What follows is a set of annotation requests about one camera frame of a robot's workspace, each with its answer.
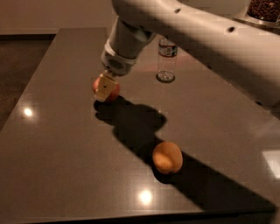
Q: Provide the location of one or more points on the bowl of dark snacks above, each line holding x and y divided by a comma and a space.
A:
266, 10

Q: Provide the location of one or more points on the metallic snack stand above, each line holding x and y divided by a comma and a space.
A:
244, 17

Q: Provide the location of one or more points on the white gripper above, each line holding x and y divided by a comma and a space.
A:
119, 64

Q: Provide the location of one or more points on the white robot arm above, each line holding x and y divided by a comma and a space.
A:
247, 57

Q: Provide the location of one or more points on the clear plastic water bottle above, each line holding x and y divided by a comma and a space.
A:
166, 60

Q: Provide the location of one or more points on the red apple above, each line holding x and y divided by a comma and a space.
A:
112, 92

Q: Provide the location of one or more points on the orange fruit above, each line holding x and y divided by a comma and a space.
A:
167, 158

